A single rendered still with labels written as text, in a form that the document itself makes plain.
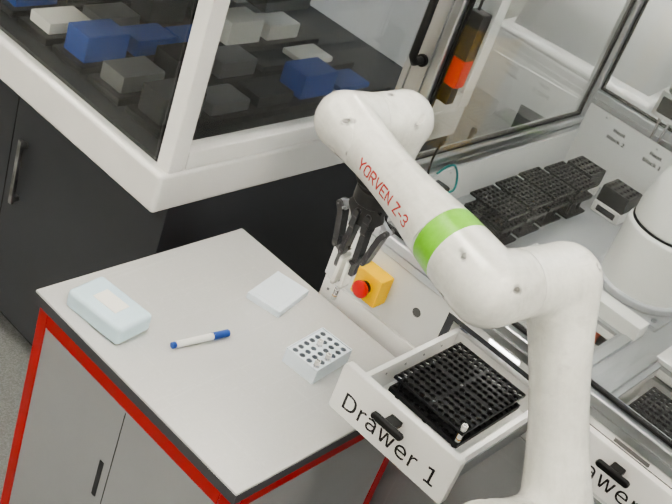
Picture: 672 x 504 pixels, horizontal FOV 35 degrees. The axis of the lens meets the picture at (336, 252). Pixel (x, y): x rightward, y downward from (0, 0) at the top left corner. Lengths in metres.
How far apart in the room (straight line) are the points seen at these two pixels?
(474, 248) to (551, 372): 0.25
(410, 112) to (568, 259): 0.41
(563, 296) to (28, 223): 1.74
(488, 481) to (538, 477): 0.59
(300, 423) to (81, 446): 0.48
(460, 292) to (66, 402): 1.00
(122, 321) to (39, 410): 0.35
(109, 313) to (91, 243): 0.67
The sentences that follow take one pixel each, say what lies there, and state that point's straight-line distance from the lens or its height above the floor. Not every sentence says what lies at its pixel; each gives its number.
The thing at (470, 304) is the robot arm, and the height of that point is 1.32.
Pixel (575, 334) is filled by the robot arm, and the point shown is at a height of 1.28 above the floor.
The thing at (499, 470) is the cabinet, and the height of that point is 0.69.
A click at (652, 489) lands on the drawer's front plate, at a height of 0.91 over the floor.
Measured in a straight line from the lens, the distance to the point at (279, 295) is 2.35.
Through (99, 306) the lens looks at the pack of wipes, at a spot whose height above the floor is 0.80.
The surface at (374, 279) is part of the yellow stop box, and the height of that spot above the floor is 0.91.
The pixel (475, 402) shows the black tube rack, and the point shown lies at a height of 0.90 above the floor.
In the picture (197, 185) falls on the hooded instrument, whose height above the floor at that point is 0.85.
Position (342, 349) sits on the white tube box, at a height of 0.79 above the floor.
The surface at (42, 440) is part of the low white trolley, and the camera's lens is 2.40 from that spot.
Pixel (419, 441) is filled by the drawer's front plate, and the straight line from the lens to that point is 1.94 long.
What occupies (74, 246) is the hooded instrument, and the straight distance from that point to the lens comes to 2.84.
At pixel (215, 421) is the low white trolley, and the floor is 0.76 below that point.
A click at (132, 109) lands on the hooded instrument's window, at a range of 2.44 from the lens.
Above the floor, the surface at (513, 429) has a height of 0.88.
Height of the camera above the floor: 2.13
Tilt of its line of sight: 32 degrees down
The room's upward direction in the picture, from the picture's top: 21 degrees clockwise
